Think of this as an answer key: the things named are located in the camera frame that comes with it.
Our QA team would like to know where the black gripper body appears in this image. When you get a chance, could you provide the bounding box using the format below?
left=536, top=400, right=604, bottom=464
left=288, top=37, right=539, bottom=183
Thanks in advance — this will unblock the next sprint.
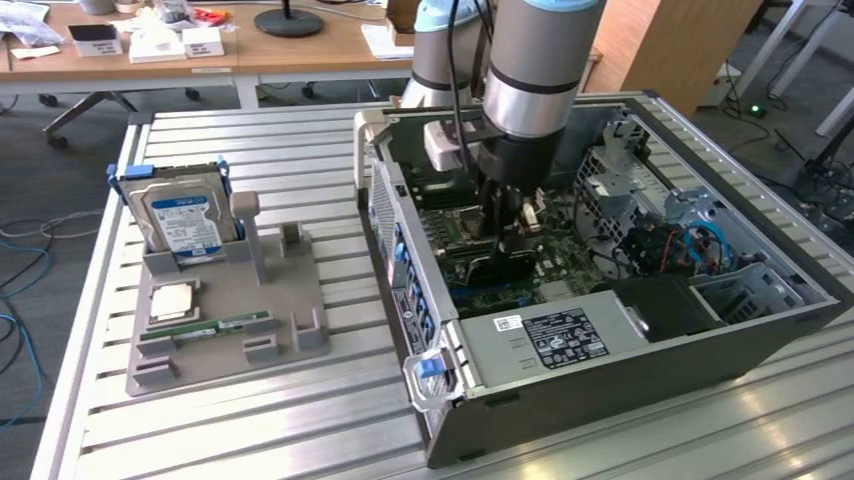
left=475, top=131, right=560, bottom=195

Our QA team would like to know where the blue case release latch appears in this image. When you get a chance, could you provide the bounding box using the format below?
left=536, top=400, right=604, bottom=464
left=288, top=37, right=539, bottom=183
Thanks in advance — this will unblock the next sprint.
left=412, top=349, right=447, bottom=384

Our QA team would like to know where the grey parts rack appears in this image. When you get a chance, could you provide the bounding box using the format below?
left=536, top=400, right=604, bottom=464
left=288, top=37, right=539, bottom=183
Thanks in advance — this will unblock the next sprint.
left=124, top=189, right=335, bottom=399

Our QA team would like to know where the grey open PC case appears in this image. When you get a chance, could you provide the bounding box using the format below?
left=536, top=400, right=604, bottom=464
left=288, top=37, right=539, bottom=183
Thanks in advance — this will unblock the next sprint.
left=351, top=89, right=843, bottom=470

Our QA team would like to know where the clear plastic bag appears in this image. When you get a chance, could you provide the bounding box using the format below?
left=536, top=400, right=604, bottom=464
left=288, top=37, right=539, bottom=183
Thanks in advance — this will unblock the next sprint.
left=0, top=1, right=67, bottom=47

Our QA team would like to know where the silver CPU chip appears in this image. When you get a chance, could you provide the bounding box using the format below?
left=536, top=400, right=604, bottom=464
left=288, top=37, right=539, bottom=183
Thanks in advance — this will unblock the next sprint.
left=147, top=285, right=199, bottom=321

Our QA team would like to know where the hard disk with blue caddy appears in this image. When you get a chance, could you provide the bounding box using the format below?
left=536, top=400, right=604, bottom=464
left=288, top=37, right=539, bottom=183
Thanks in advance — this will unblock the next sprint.
left=105, top=155, right=243, bottom=264

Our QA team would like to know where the black tripod stand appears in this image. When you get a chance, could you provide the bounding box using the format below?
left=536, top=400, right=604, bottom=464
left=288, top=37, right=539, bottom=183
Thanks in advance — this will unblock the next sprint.
left=777, top=84, right=854, bottom=226

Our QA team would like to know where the CPU socket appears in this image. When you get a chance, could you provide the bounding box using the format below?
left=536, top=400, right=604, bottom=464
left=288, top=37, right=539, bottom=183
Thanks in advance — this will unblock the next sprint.
left=452, top=204, right=488, bottom=241

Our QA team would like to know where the large white cardboard box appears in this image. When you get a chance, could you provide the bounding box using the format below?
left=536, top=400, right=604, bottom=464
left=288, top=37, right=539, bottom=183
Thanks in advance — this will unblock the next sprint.
left=127, top=28, right=188, bottom=65

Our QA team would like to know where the black graphics card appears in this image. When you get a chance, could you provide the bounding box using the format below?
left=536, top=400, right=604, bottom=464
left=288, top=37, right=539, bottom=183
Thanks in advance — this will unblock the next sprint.
left=463, top=249, right=535, bottom=286

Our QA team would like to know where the black round lamp base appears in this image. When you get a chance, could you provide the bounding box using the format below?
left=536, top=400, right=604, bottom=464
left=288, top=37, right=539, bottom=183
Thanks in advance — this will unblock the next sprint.
left=252, top=0, right=327, bottom=39

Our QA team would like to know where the grey power supply unit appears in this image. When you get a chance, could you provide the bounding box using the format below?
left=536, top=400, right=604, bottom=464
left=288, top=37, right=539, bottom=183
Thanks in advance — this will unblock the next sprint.
left=458, top=290, right=654, bottom=390

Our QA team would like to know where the white table frame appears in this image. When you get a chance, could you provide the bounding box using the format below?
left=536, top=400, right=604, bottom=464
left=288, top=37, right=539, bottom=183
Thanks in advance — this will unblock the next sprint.
left=730, top=0, right=854, bottom=136

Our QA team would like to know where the white floor cable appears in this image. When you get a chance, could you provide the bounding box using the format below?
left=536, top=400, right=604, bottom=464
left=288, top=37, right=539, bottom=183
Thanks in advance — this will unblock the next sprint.
left=0, top=209, right=105, bottom=240

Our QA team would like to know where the beige paper note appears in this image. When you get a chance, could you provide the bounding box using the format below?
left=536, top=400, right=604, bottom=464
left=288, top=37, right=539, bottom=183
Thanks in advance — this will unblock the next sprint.
left=8, top=44, right=64, bottom=61

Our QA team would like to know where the stack of white papers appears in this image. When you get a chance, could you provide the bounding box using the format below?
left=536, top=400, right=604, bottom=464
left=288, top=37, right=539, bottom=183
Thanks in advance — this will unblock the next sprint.
left=360, top=22, right=416, bottom=62

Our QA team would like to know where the green RAM stick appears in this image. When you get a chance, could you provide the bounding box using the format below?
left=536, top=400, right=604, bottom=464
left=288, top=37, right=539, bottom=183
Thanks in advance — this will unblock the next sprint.
left=144, top=310, right=273, bottom=340

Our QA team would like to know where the brown cardboard box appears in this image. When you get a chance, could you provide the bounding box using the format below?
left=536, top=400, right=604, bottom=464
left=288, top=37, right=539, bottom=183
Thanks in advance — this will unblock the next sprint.
left=384, top=0, right=419, bottom=49

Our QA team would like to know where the small white cardboard box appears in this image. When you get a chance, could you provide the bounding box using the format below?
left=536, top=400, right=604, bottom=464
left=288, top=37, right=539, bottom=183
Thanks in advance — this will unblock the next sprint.
left=181, top=26, right=225, bottom=59

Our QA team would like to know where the silver drive cage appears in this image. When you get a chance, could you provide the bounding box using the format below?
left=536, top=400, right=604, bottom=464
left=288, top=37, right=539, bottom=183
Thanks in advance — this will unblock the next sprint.
left=571, top=99, right=679, bottom=241

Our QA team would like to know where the black fan shroud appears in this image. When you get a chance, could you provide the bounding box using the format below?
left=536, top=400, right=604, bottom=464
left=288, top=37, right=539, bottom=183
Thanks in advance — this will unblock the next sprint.
left=610, top=276, right=730, bottom=344

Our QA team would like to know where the long expansion slot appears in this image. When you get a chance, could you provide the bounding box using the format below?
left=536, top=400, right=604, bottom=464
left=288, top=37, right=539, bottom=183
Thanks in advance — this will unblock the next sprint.
left=450, top=282, right=515, bottom=299

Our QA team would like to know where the green motherboard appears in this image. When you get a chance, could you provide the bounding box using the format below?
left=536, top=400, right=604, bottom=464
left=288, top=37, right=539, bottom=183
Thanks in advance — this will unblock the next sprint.
left=403, top=169, right=602, bottom=321

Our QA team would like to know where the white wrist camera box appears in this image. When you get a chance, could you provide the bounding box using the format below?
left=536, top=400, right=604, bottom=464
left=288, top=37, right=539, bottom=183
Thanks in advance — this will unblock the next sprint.
left=423, top=121, right=482, bottom=171

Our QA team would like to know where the blue floor cable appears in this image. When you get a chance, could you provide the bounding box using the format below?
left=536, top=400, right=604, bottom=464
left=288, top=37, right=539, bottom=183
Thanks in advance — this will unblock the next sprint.
left=0, top=239, right=53, bottom=431

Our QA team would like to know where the wooden desk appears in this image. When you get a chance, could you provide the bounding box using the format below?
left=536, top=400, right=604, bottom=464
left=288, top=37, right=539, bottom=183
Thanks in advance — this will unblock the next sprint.
left=0, top=0, right=602, bottom=146

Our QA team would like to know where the wooden cabinet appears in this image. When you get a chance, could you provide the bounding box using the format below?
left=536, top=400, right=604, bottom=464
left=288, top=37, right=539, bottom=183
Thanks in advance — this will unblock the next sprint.
left=586, top=0, right=763, bottom=117

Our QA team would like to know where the red packet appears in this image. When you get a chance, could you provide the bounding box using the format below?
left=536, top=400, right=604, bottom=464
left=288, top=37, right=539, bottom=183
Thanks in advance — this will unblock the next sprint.
left=191, top=6, right=232, bottom=29

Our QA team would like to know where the light blue disk wire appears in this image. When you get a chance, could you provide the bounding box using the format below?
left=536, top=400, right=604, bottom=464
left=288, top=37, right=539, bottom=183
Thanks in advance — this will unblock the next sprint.
left=684, top=219, right=737, bottom=275

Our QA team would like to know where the white box with red dot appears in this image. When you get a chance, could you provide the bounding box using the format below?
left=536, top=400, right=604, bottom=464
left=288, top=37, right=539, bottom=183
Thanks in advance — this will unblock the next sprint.
left=710, top=62, right=746, bottom=109

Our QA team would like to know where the white box with black top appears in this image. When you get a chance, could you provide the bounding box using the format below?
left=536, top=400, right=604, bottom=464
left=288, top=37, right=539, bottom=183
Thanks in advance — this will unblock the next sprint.
left=67, top=23, right=124, bottom=58

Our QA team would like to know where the silver disk bay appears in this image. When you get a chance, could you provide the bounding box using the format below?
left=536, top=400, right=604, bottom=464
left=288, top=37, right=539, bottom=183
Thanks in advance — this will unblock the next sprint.
left=686, top=262, right=806, bottom=326

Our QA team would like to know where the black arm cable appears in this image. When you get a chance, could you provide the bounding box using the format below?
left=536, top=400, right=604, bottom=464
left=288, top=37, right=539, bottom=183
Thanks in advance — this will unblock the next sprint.
left=444, top=0, right=468, bottom=151

